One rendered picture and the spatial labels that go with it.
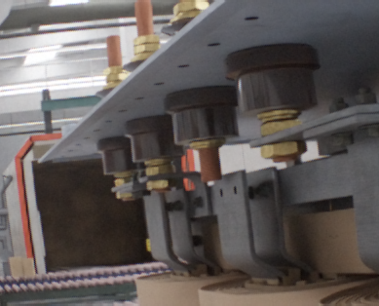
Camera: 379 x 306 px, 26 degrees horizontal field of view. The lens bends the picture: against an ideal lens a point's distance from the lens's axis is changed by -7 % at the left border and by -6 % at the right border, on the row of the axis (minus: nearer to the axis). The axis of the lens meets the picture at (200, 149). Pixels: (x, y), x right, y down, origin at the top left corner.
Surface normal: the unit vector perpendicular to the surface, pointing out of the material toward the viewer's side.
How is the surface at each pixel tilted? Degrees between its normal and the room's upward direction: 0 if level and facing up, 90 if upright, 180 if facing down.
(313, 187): 90
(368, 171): 90
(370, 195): 90
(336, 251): 90
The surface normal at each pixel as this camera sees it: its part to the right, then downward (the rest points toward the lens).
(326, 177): -0.95, 0.09
